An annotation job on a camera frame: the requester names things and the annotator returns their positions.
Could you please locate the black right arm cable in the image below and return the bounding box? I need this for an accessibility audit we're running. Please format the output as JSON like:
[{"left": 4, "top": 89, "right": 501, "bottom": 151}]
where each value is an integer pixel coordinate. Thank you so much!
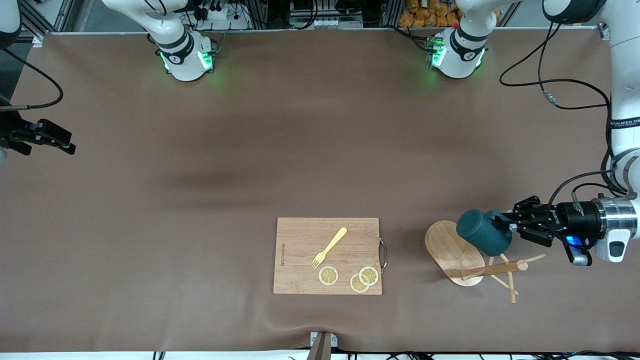
[{"left": 0, "top": 47, "right": 65, "bottom": 111}]

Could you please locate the brown table cover mat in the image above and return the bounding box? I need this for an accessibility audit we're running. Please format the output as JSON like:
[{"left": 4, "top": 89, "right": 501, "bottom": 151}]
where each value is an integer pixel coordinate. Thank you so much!
[{"left": 0, "top": 27, "right": 640, "bottom": 354}]

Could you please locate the bag of orange snacks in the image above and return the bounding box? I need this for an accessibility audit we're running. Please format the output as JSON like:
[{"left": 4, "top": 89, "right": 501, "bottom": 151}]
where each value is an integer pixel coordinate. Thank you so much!
[{"left": 398, "top": 0, "right": 463, "bottom": 29}]

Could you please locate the dark teal ribbed cup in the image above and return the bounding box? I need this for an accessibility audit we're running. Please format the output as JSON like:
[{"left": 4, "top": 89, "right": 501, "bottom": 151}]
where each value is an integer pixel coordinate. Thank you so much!
[{"left": 456, "top": 209, "right": 514, "bottom": 256}]

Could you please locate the wooden mug tree rack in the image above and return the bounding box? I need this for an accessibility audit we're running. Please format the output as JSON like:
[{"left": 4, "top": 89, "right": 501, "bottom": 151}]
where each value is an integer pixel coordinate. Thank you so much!
[{"left": 424, "top": 220, "right": 547, "bottom": 305}]

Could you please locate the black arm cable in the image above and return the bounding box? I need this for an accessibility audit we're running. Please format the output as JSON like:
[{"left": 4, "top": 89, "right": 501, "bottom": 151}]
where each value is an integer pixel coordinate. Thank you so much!
[
  {"left": 0, "top": 47, "right": 65, "bottom": 111},
  {"left": 499, "top": 20, "right": 632, "bottom": 211}
]

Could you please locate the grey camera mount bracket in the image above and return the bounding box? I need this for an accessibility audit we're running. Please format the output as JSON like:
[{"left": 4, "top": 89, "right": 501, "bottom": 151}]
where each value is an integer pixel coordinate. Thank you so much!
[{"left": 306, "top": 331, "right": 339, "bottom": 360}]

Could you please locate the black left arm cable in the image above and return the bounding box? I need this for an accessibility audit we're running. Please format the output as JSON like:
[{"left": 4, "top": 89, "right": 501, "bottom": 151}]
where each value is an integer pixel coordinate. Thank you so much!
[{"left": 499, "top": 20, "right": 632, "bottom": 211}]

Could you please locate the yellow plastic fork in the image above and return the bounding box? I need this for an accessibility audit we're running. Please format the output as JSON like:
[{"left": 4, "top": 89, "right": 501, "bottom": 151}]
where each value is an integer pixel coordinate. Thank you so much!
[{"left": 311, "top": 227, "right": 348, "bottom": 269}]

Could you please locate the white power strip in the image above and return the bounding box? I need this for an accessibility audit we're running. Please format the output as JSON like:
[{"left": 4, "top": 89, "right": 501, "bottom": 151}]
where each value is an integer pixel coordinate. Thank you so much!
[{"left": 192, "top": 6, "right": 252, "bottom": 31}]

